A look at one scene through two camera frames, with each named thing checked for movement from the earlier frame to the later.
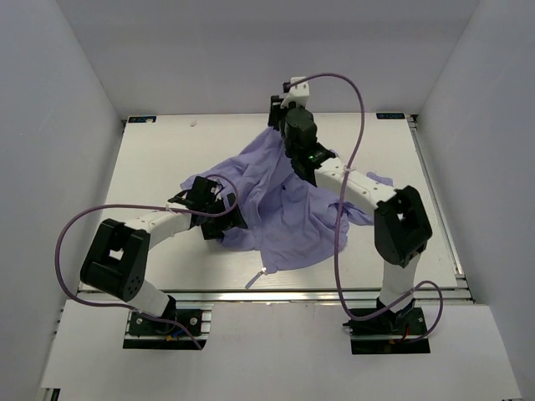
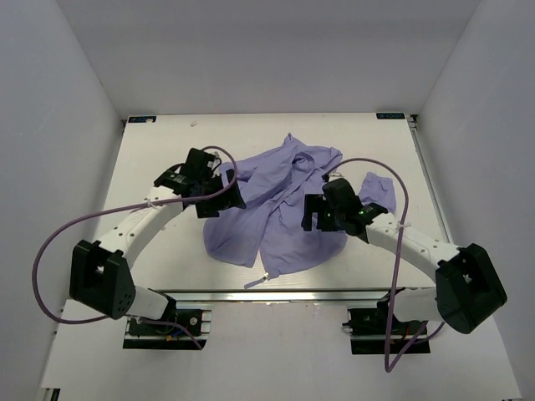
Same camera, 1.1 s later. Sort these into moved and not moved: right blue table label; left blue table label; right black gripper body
Moved: right black gripper body
Not moved: right blue table label; left blue table label
